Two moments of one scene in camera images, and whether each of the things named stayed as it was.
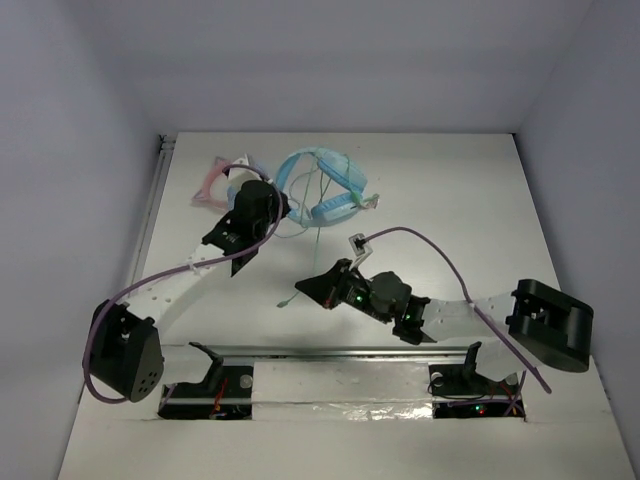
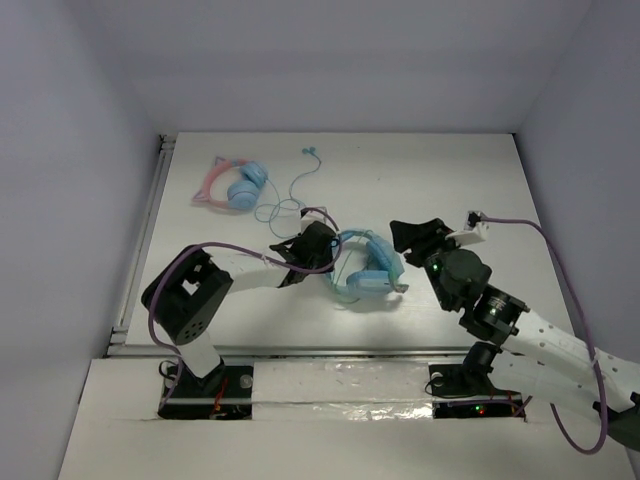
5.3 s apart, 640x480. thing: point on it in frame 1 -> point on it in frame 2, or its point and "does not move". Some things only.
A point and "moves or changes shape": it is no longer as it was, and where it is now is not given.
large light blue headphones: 341,170 moves or changes shape
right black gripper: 329,288 -> 422,237
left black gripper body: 228,240 -> 310,245
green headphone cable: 354,200 moves or changes shape
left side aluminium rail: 166,144 does not move
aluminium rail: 340,353 does not move
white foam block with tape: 291,390 does not move
